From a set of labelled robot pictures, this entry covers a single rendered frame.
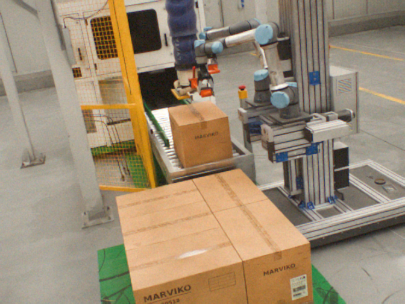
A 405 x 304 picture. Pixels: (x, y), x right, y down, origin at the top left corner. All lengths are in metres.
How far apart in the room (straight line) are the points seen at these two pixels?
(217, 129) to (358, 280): 1.50
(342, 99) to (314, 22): 0.60
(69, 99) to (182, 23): 1.19
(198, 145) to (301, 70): 1.00
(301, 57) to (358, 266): 1.50
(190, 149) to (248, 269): 1.35
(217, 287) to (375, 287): 1.13
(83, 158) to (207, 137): 1.21
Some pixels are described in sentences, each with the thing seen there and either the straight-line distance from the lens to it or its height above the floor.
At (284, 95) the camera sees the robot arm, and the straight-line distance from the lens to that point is 2.89.
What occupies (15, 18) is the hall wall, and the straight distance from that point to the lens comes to 12.16.
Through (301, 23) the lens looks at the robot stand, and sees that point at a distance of 3.21.
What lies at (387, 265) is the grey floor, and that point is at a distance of 3.41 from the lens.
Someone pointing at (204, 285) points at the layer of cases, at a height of 0.46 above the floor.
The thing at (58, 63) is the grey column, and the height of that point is 1.50.
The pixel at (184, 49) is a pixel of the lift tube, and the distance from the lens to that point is 3.62.
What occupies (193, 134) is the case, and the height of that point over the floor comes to 0.85.
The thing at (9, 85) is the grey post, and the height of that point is 1.08.
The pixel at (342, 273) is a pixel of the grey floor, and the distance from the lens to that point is 3.31.
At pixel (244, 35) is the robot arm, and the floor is 1.60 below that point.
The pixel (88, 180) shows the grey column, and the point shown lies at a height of 0.41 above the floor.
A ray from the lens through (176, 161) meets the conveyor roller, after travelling 3.94.
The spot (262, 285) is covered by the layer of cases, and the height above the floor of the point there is 0.35.
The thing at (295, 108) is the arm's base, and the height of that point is 1.10.
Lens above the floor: 1.97
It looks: 20 degrees down
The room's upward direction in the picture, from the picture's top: 8 degrees counter-clockwise
